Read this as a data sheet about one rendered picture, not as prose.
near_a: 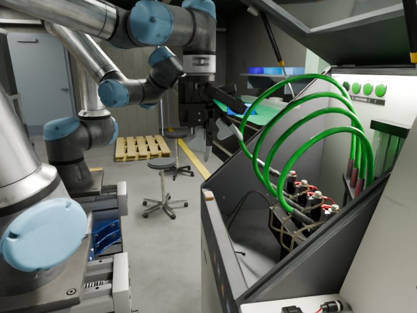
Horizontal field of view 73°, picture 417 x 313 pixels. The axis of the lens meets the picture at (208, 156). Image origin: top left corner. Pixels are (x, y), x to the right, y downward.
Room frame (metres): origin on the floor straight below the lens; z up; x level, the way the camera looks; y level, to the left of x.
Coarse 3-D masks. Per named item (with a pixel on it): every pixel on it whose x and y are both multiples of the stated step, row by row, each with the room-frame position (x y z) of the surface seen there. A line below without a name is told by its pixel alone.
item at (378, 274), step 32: (416, 128) 0.49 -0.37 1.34; (416, 160) 0.46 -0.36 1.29; (384, 192) 0.49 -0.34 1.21; (416, 192) 0.44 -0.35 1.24; (384, 224) 0.46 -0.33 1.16; (416, 224) 0.41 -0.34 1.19; (384, 256) 0.43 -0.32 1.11; (416, 256) 0.39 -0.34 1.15; (352, 288) 0.46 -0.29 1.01; (384, 288) 0.41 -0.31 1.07
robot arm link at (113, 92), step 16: (64, 32) 0.87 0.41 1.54; (80, 32) 0.88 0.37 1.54; (80, 48) 0.84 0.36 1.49; (96, 48) 0.85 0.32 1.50; (80, 64) 0.85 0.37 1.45; (96, 64) 0.82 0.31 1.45; (112, 64) 0.84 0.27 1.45; (96, 80) 0.81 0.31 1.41; (112, 80) 0.77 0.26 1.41; (128, 80) 0.82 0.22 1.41; (112, 96) 0.75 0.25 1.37; (128, 96) 0.78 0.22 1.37; (144, 96) 0.84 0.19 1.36
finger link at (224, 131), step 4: (220, 120) 0.80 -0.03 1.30; (220, 124) 0.80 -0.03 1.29; (224, 124) 0.79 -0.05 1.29; (232, 124) 0.78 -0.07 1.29; (220, 128) 0.79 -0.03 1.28; (224, 128) 0.79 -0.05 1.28; (228, 128) 0.78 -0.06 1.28; (232, 128) 0.78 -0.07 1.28; (236, 128) 0.78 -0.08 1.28; (220, 132) 0.79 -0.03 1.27; (224, 132) 0.78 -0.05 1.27; (228, 132) 0.78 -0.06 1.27; (232, 132) 0.78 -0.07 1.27; (236, 132) 0.77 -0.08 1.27; (240, 132) 0.78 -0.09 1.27; (220, 136) 0.78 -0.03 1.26; (224, 136) 0.78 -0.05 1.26; (228, 136) 0.78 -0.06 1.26; (240, 136) 0.78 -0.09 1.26
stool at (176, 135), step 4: (168, 132) 3.84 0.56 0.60; (172, 132) 3.84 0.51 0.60; (176, 132) 3.84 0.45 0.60; (180, 132) 3.84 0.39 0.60; (184, 132) 3.84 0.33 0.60; (168, 136) 3.66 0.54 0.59; (172, 136) 3.65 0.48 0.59; (176, 136) 3.64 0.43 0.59; (180, 136) 3.66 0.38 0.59; (184, 136) 3.69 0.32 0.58; (176, 140) 3.77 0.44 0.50; (176, 144) 3.77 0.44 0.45; (176, 148) 3.77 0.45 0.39; (176, 152) 3.77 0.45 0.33; (176, 156) 3.77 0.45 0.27; (176, 160) 3.77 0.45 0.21; (176, 164) 3.77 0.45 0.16; (176, 168) 3.77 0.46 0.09; (180, 168) 3.77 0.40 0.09; (188, 168) 3.95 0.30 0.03; (176, 172) 3.65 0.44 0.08; (188, 172) 3.70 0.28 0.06; (192, 172) 3.68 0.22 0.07; (192, 176) 3.68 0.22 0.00
